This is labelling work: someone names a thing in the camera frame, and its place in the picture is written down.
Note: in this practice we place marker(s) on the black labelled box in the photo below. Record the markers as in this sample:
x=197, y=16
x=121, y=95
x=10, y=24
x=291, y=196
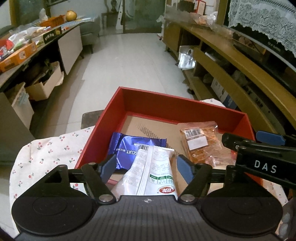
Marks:
x=52, y=34

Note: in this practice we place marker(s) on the brown waffle snack pack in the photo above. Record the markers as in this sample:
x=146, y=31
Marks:
x=202, y=143

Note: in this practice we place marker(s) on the orange flat carton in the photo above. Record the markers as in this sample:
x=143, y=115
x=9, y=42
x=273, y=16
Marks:
x=18, y=57

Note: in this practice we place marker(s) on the white storage box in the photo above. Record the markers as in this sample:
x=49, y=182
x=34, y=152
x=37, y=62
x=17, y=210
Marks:
x=43, y=85

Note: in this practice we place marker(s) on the red cardboard box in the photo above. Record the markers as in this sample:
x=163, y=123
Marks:
x=142, y=113

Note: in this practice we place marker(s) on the white lace cloth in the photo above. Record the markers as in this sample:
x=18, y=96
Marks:
x=275, y=19

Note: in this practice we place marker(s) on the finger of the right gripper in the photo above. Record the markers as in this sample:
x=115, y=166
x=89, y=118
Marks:
x=275, y=139

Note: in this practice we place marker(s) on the cherry print tablecloth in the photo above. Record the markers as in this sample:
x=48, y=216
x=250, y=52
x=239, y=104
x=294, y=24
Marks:
x=39, y=157

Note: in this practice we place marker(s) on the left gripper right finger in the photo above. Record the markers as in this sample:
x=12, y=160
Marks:
x=197, y=177

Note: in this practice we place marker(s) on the grey sofa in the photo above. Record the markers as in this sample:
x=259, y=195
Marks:
x=90, y=32

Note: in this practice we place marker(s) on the orange plastic basket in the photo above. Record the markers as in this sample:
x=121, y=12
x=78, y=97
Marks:
x=53, y=21

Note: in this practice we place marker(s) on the white plastic drawer bin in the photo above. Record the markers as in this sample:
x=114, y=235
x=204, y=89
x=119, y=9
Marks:
x=19, y=99

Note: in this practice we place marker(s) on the white green label pack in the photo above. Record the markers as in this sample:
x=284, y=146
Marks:
x=150, y=174

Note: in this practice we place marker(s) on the blue wafer biscuit pack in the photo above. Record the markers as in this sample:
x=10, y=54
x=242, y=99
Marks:
x=125, y=148

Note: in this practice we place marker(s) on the red plastic bag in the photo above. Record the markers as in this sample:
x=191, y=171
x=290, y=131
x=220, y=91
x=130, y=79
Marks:
x=5, y=45

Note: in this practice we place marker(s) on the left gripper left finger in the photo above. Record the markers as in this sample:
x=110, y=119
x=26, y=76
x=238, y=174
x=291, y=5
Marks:
x=96, y=176

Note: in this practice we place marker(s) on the silver foil bag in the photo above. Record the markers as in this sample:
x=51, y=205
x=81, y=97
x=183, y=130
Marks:
x=185, y=58

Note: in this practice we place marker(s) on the long dark side table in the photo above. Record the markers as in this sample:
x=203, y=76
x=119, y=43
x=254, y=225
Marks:
x=14, y=135

